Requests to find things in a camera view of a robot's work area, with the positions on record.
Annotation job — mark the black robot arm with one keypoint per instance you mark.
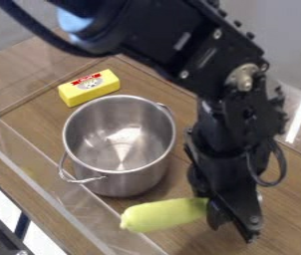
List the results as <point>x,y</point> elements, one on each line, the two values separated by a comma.
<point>200,50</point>

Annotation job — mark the silver metal pot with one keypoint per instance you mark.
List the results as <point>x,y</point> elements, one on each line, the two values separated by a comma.
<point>118,138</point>

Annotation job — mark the dark metal table frame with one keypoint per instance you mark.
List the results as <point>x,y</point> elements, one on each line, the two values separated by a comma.
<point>2,232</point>

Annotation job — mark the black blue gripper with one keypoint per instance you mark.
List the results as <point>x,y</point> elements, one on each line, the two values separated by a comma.
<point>220,173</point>

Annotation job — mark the yellow butter block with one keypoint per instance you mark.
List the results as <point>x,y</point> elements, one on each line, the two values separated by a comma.
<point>89,87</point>

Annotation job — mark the clear acrylic front barrier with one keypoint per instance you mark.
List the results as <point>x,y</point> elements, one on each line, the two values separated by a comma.
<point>89,213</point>

